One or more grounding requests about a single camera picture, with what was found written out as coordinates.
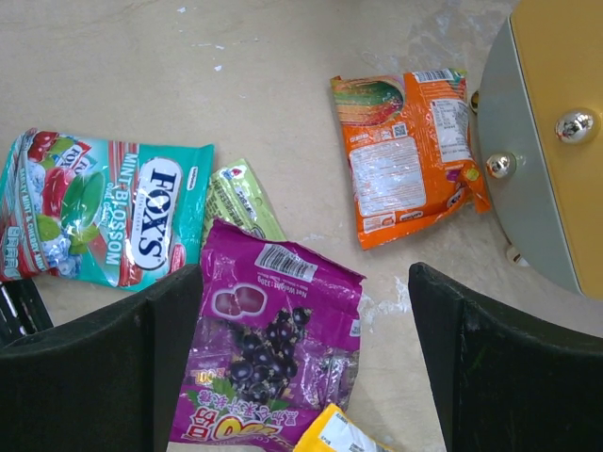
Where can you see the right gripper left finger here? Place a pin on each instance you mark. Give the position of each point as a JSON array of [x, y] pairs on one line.
[[106, 381]]

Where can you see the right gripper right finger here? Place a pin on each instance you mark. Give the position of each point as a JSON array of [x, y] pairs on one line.
[[501, 379]]

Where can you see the teal Fox's candy bag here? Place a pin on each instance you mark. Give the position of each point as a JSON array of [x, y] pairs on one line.
[[116, 213]]

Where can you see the yellow small snack box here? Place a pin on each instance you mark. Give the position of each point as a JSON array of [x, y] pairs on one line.
[[334, 431]]

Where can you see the purple candy bag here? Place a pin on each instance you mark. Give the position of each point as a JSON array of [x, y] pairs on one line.
[[277, 341]]

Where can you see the small light green packet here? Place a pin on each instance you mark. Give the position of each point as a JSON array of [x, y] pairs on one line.
[[236, 196]]

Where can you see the orange snack packet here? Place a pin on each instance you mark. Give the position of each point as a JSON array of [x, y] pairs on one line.
[[407, 142]]

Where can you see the white cylinder toy drawers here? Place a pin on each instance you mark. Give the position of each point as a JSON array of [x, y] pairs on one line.
[[540, 133]]

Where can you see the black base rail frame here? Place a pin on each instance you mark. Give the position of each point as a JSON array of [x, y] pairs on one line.
[[22, 311]]

